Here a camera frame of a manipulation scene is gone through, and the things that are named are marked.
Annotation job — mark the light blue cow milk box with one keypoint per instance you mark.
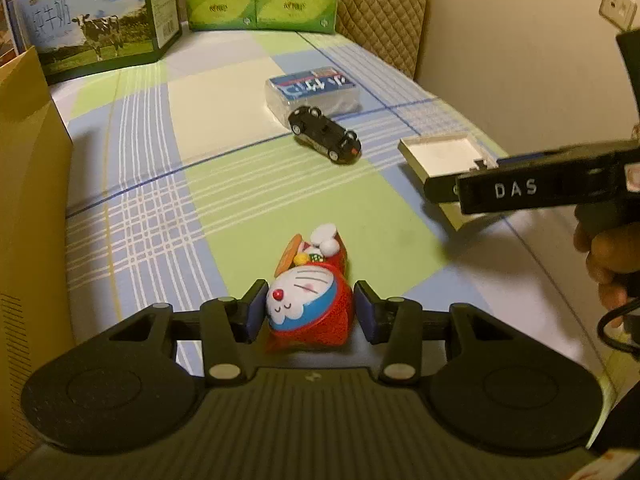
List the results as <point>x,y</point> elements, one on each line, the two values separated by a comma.
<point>75,38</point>

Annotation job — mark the open cardboard box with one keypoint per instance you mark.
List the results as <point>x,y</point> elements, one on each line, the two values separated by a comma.
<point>36,150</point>

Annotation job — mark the beige quilted chair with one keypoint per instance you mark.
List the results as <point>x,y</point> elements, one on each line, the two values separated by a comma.
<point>390,29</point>

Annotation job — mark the Doraemon red toy figure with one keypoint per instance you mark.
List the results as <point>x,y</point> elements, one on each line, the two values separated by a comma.
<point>309,303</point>

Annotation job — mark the checked tablecloth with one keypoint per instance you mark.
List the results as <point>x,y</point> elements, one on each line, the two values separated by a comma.
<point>184,188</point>

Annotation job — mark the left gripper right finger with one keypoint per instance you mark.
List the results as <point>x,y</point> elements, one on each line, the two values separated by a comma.
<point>377,316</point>

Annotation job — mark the person's right hand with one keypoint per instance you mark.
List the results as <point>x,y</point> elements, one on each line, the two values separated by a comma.
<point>610,254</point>

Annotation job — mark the white square switch panel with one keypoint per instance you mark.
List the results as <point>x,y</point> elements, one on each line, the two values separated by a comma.
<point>449,153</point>

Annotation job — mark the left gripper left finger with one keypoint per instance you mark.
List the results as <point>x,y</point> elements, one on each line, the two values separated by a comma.
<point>244,316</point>

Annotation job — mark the blue tissue packet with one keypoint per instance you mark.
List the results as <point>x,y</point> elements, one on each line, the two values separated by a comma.
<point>327,88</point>

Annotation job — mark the single wall socket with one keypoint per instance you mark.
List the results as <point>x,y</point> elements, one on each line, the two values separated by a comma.
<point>620,13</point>

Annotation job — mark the blue cartoon milk carton box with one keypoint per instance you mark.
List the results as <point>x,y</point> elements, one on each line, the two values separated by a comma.
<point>11,39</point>

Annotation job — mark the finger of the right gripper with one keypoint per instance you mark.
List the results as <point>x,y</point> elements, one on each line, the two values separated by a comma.
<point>579,150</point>
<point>442,189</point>

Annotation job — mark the black toy car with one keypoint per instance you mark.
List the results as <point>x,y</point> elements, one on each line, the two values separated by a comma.
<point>310,126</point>

